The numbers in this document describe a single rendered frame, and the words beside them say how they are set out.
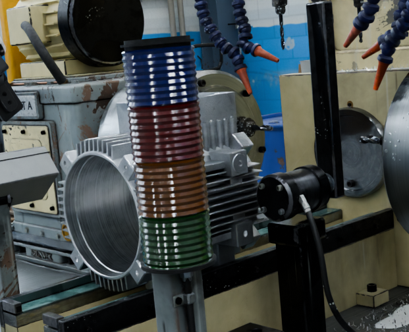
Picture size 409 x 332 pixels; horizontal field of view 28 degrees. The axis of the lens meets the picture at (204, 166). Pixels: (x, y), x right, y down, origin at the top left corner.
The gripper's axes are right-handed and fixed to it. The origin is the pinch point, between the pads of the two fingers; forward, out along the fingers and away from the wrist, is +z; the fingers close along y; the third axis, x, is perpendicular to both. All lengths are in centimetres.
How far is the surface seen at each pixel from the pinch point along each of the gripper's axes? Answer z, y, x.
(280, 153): 127, -130, 143
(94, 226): 21.1, -0.7, 1.3
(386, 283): 58, 13, 32
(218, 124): 16.7, 11.1, 18.3
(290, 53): 283, -450, 476
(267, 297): 39.9, 13.1, 10.5
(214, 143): 18.3, 11.2, 16.2
